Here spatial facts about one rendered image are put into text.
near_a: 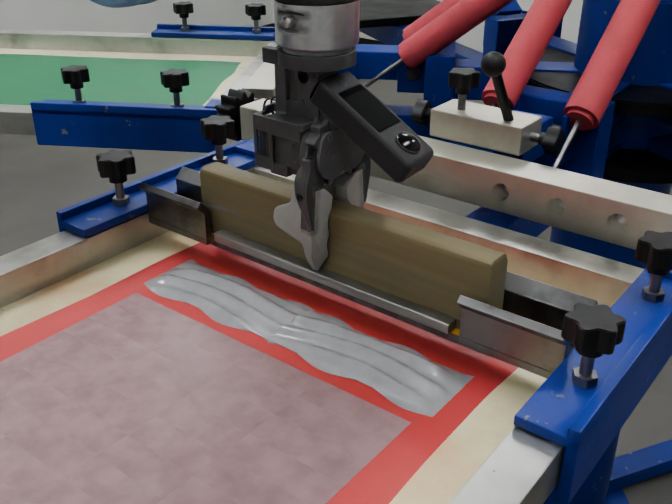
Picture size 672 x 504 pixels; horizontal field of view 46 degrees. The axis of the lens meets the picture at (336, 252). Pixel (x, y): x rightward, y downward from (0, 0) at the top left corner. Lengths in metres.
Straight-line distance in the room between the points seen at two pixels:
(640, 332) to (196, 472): 0.39
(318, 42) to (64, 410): 0.37
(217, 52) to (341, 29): 1.12
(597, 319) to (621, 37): 0.63
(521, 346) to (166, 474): 0.30
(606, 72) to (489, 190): 0.29
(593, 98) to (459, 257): 0.48
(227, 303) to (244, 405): 0.16
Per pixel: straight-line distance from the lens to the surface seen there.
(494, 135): 0.98
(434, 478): 0.62
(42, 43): 1.95
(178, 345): 0.76
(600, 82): 1.14
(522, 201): 0.92
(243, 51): 1.79
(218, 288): 0.84
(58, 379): 0.74
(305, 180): 0.72
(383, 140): 0.70
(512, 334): 0.68
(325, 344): 0.74
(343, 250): 0.77
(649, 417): 2.33
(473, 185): 0.95
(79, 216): 0.93
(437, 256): 0.70
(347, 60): 0.72
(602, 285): 0.84
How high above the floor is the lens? 1.37
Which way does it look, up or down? 27 degrees down
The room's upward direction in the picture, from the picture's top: straight up
